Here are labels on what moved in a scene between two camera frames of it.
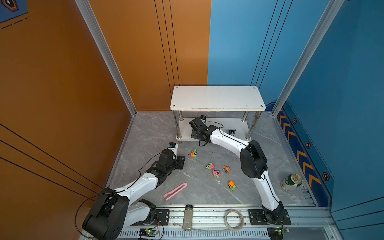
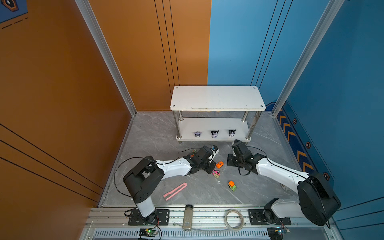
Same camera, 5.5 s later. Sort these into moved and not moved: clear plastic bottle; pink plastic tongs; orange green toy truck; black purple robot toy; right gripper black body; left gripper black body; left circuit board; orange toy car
Moved: left gripper black body; right gripper black body; orange toy car
Not moved: clear plastic bottle; left circuit board; black purple robot toy; orange green toy truck; pink plastic tongs
